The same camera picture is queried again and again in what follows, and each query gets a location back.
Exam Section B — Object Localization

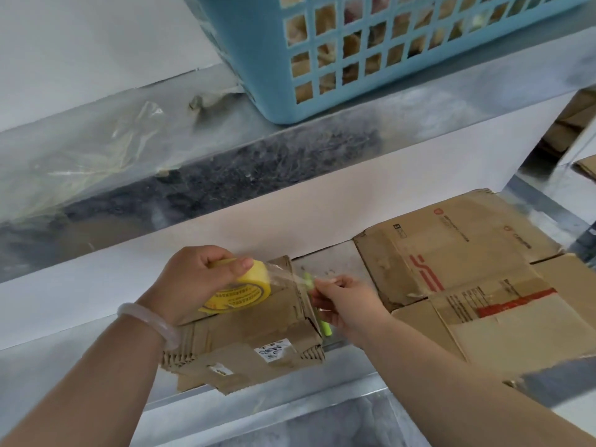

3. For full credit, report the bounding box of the person's left hand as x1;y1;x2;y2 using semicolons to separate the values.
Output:
139;245;255;327

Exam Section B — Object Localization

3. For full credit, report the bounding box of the person's right hand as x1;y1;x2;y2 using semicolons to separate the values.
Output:
309;274;397;345

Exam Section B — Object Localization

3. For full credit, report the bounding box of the green utility knife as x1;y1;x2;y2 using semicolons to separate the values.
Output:
302;273;334;338

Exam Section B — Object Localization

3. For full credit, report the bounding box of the yellow tape roll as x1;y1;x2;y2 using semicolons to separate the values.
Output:
197;258;273;316

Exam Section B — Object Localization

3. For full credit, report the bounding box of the small labelled cardboard box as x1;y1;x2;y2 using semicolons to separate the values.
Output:
160;255;327;396

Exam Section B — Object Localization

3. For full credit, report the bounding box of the large red-printed cardboard box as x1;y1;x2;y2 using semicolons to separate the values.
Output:
353;188;596;382

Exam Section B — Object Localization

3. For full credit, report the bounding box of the brown cardboard box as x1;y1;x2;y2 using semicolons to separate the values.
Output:
571;155;596;183

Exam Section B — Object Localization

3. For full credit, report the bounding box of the person's left forearm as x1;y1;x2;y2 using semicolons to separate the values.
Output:
0;316;168;447

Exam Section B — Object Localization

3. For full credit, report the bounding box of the person's right forearm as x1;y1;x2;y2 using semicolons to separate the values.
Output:
353;316;596;447

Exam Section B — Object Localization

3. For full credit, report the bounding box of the pile of clear tape scraps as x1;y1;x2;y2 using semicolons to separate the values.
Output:
0;86;248;219

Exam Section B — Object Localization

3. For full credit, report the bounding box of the blue plastic basket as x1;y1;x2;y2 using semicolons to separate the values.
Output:
184;0;592;125

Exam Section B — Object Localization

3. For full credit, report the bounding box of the pile of assorted small items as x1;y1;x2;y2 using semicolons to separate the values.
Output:
281;0;559;106

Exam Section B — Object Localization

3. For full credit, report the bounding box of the white bangle bracelet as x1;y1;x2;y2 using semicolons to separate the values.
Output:
116;302;181;352

